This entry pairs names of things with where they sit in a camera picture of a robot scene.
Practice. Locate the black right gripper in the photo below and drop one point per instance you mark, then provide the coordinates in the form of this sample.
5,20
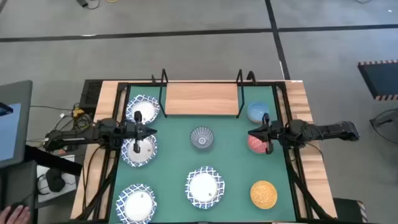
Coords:
276,132

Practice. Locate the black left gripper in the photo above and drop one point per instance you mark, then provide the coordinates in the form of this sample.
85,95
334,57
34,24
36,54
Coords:
130,132

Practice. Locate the blue white patterned paper bowl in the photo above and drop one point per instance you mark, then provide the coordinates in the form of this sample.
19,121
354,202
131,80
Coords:
147,107
136,205
146,153
203,186

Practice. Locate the light blue ceramic bowl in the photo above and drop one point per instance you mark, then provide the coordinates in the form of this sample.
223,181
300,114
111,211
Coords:
256,110

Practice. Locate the navy white patterned ceramic bowl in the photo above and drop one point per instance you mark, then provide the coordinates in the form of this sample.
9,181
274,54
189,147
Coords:
202,137

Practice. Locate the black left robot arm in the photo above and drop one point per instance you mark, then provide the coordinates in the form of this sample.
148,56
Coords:
87,135

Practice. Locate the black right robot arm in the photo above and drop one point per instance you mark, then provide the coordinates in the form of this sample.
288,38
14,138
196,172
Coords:
326,130

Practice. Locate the red patterned ceramic bowl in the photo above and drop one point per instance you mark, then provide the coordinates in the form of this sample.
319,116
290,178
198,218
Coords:
255,146

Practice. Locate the green table mat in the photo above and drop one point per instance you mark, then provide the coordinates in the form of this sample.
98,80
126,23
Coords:
174,155

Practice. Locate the yellow patterned ceramic bowl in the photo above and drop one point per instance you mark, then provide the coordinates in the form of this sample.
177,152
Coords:
263,194

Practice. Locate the black perforated box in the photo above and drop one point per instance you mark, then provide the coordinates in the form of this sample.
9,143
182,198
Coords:
91,93

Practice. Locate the yellow plug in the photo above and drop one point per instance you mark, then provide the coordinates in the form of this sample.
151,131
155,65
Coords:
78,112

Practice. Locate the white paper sheet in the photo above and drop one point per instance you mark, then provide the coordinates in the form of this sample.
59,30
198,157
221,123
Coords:
71,186

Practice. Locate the black desk bar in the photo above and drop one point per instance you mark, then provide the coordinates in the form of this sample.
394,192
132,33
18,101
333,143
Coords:
53,160

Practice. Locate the black box with striped edge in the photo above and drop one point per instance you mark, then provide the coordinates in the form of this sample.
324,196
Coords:
346,211

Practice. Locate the grey monitor with blue screen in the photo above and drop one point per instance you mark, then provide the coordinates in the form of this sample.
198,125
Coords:
21,124

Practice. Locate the dark platform with striped edge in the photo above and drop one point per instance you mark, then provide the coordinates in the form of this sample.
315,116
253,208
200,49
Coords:
382,79

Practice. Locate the black power adapter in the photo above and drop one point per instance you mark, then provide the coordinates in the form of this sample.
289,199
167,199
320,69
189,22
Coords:
82,2

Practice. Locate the black computer mouse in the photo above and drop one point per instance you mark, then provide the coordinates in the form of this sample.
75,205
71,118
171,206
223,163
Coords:
17,205

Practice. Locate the person's hand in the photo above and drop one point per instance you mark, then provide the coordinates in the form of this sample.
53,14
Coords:
17,216

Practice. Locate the wooden shelf with black frame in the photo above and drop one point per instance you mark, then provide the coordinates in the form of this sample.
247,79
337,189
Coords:
202,99

